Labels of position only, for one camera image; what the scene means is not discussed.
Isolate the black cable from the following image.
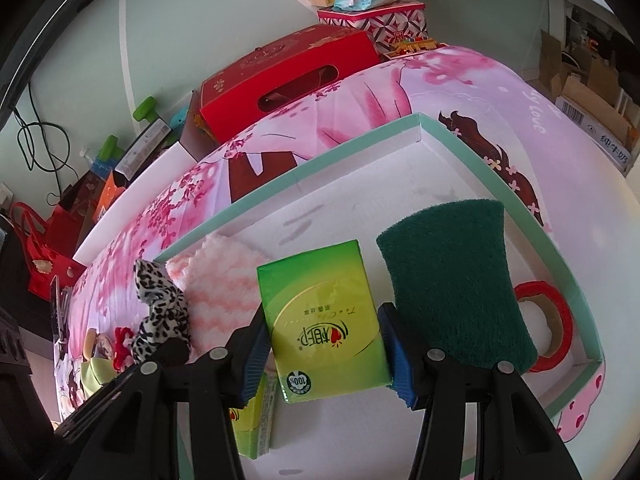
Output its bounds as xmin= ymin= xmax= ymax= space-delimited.
xmin=12 ymin=105 xmax=73 ymax=208

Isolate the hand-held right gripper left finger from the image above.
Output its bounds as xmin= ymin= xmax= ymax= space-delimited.
xmin=67 ymin=305 xmax=273 ymax=480

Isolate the red and white patterned box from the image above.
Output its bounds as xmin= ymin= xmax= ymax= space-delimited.
xmin=316 ymin=1 xmax=430 ymax=58

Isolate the leopard print cloth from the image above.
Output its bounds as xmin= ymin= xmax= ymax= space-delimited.
xmin=131 ymin=258 xmax=192 ymax=363

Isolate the white foam board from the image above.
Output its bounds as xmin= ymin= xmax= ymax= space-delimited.
xmin=72 ymin=142 xmax=198 ymax=266

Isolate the blue wet wipes packet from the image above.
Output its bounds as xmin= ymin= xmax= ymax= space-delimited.
xmin=332 ymin=0 xmax=415 ymax=12

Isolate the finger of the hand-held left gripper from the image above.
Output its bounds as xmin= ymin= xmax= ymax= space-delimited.
xmin=159 ymin=339 xmax=195 ymax=368

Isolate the teal-rimmed white cardboard box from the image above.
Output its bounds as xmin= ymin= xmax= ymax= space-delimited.
xmin=155 ymin=112 xmax=606 ymax=480

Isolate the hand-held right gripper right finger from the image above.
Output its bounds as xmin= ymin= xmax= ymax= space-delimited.
xmin=376 ymin=302 xmax=583 ymax=480

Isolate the red gift box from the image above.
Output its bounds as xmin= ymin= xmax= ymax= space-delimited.
xmin=199 ymin=27 xmax=383 ymax=145

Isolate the brown cardboard box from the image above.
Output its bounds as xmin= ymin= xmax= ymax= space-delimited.
xmin=179 ymin=90 xmax=221 ymax=163

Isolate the pink and white fluffy cloth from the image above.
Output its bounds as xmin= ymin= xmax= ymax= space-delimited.
xmin=167 ymin=232 xmax=273 ymax=361

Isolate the red felt bag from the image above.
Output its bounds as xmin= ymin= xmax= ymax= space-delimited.
xmin=10 ymin=202 xmax=88 ymax=301

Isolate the orange cardboard box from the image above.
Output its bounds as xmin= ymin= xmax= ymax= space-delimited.
xmin=92 ymin=170 xmax=126 ymax=223

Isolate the dark red paper bag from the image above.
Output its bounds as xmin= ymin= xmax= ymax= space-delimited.
xmin=47 ymin=170 xmax=108 ymax=256

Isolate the blue water bottle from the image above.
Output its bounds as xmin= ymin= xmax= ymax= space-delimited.
xmin=82 ymin=146 xmax=108 ymax=176

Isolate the light green cloth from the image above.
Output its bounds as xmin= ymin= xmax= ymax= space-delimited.
xmin=80 ymin=355 xmax=121 ymax=398

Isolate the stack of cardboard boxes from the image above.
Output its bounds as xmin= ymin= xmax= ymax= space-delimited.
xmin=537 ymin=30 xmax=640 ymax=176

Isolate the grey and black box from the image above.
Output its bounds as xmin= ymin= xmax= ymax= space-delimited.
xmin=114 ymin=119 xmax=171 ymax=188

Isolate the red pipe cleaner flower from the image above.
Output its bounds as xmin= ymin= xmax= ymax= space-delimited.
xmin=112 ymin=326 xmax=138 ymax=368

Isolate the smartphone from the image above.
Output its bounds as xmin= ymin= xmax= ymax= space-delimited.
xmin=49 ymin=275 xmax=71 ymax=346

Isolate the red tape roll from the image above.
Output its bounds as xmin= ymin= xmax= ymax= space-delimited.
xmin=514 ymin=281 xmax=575 ymax=373

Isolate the green tissue packet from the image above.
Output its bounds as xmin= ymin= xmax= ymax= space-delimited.
xmin=256 ymin=239 xmax=392 ymax=405
xmin=230 ymin=375 xmax=278 ymax=461

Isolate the green and yellow sponge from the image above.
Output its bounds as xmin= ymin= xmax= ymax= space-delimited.
xmin=376 ymin=199 xmax=538 ymax=376

